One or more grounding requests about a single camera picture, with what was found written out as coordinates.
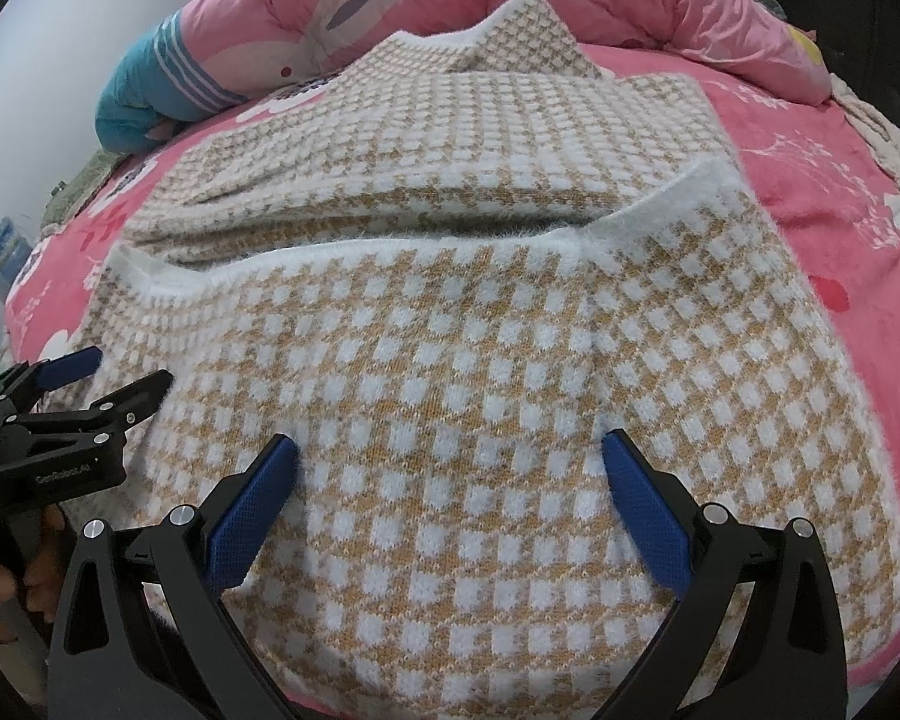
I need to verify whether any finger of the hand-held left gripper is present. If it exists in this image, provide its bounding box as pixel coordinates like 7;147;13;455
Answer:
15;369;175;458
0;347;104;410

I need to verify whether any grey green cloth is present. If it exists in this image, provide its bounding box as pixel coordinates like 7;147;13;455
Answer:
45;146;121;222

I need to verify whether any pink printed quilt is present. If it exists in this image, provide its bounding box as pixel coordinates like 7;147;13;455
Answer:
94;0;833;151

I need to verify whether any black upholstered headboard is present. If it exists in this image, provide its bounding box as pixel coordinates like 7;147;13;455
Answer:
742;0;900;188

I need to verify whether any blue package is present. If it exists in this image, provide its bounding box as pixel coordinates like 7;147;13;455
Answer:
0;216;31;293

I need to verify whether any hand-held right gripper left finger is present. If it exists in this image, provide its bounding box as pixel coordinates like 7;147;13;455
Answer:
49;435;302;720

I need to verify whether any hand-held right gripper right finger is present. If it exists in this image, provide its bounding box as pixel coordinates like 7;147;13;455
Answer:
598;429;848;720

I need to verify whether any beige white houndstooth coat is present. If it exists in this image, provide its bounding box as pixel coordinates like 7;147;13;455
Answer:
82;0;900;720

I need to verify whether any pink floral bed blanket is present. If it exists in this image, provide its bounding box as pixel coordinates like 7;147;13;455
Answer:
4;41;900;691

